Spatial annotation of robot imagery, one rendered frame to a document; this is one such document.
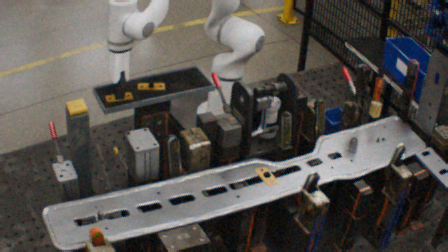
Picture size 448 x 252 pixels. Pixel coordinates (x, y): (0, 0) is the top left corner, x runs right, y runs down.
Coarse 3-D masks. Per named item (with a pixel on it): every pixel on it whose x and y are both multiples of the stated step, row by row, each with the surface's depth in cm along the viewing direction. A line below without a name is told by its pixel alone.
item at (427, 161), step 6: (426, 150) 205; (432, 150) 205; (420, 156) 202; (426, 156) 202; (432, 156) 202; (438, 156) 203; (420, 162) 200; (426, 162) 199; (432, 162) 199; (438, 162) 199; (444, 162) 200; (426, 168) 198; (432, 168) 196; (438, 168) 196; (444, 168) 197; (432, 174) 195; (438, 174) 194; (444, 174) 194; (438, 180) 192; (444, 180) 191; (444, 186) 189
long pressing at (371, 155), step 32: (352, 128) 212; (384, 128) 214; (256, 160) 193; (288, 160) 194; (320, 160) 197; (352, 160) 197; (384, 160) 198; (128, 192) 176; (160, 192) 178; (192, 192) 179; (224, 192) 180; (256, 192) 182; (288, 192) 183; (64, 224) 161; (96, 224) 163; (128, 224) 165; (160, 224) 167
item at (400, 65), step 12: (396, 48) 236; (408, 48) 251; (420, 48) 242; (384, 60) 248; (396, 60) 238; (408, 60) 229; (420, 60) 244; (396, 72) 240; (420, 72) 222; (420, 84) 224; (420, 96) 227
